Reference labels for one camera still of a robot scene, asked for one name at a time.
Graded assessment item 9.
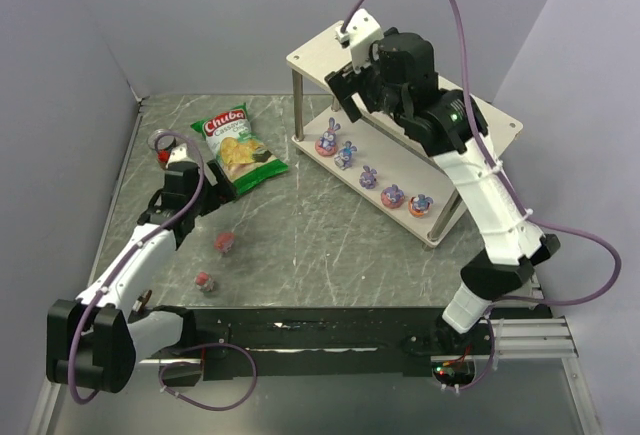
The pink bunny flower ring toy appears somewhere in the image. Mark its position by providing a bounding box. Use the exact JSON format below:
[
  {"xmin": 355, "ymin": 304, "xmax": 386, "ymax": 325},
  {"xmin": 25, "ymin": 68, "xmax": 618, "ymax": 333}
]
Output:
[{"xmin": 214, "ymin": 232, "xmax": 235, "ymax": 253}]

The purple bunny pink base toy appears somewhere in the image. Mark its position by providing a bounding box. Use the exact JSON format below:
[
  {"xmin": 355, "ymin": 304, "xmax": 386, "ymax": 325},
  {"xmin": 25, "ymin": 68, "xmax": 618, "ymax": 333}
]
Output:
[{"xmin": 315, "ymin": 117, "xmax": 341, "ymax": 157}]

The purple bunny blue ears toy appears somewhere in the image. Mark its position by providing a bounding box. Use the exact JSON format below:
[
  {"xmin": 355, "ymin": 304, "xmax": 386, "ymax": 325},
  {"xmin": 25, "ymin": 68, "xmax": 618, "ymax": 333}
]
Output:
[{"xmin": 334, "ymin": 140, "xmax": 357, "ymax": 170}]

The pink bunny red bow toy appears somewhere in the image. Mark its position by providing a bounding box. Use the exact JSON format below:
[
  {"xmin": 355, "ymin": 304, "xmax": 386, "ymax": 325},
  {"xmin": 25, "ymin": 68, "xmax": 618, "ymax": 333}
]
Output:
[{"xmin": 195, "ymin": 272, "xmax": 215, "ymax": 292}]

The small purple bunny head toy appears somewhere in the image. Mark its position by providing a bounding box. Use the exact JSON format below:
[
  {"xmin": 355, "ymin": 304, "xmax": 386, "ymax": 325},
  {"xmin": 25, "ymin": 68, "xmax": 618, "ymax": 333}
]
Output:
[{"xmin": 359, "ymin": 165, "xmax": 377, "ymax": 190}]

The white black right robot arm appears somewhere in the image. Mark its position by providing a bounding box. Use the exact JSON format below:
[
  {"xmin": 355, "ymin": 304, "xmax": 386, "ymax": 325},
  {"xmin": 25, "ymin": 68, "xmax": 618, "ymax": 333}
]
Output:
[{"xmin": 325, "ymin": 29, "xmax": 559, "ymax": 335}]

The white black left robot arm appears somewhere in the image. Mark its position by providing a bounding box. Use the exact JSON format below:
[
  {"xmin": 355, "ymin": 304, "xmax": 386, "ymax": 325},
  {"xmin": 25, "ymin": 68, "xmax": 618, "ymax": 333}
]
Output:
[{"xmin": 45, "ymin": 160, "xmax": 237, "ymax": 405}]

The white wooden two-tier shelf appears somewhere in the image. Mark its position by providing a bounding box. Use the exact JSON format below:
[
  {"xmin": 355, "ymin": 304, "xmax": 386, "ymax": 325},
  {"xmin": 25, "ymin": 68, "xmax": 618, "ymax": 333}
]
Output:
[{"xmin": 285, "ymin": 19, "xmax": 525, "ymax": 249}]

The green Chuba chips bag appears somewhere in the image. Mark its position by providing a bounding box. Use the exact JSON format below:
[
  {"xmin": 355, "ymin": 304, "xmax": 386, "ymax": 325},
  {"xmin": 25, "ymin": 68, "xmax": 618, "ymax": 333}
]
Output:
[{"xmin": 190, "ymin": 104, "xmax": 288, "ymax": 195}]

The dark soda can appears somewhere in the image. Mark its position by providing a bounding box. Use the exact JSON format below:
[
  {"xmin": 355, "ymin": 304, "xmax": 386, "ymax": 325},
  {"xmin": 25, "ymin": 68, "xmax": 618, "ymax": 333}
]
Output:
[{"xmin": 147, "ymin": 129, "xmax": 177, "ymax": 155}]

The brown snack bar wrapper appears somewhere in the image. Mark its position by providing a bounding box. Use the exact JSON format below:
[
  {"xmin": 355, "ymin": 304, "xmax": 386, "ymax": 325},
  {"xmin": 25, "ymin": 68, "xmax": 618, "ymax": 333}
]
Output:
[{"xmin": 132, "ymin": 289, "xmax": 152, "ymax": 314}]

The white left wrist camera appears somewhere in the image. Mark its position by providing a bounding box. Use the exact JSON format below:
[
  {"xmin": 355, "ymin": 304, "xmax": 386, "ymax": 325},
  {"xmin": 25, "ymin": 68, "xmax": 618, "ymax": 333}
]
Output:
[{"xmin": 156, "ymin": 144, "xmax": 193, "ymax": 170}]

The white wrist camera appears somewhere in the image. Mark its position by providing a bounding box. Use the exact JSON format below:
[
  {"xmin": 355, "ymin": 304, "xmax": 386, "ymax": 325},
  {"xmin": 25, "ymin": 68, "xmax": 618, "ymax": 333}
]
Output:
[
  {"xmin": 156, "ymin": 144, "xmax": 193, "ymax": 170},
  {"xmin": 335, "ymin": 8, "xmax": 384, "ymax": 73}
]

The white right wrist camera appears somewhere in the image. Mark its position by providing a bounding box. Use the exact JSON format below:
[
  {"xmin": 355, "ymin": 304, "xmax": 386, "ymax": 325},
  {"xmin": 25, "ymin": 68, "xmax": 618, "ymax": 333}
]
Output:
[{"xmin": 335, "ymin": 8, "xmax": 384, "ymax": 73}]

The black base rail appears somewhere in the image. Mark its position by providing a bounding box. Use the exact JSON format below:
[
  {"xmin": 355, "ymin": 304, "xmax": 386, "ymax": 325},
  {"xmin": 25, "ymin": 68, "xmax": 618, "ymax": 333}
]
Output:
[{"xmin": 137, "ymin": 304, "xmax": 551, "ymax": 386}]

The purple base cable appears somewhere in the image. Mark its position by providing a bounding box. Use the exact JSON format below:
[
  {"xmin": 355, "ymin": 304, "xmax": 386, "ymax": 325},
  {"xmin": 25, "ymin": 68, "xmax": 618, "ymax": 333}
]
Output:
[{"xmin": 158, "ymin": 344, "xmax": 258, "ymax": 412}]

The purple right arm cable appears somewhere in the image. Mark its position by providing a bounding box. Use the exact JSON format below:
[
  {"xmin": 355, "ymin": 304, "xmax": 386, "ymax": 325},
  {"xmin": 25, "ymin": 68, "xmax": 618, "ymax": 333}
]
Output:
[{"xmin": 342, "ymin": 0, "xmax": 623, "ymax": 391}]

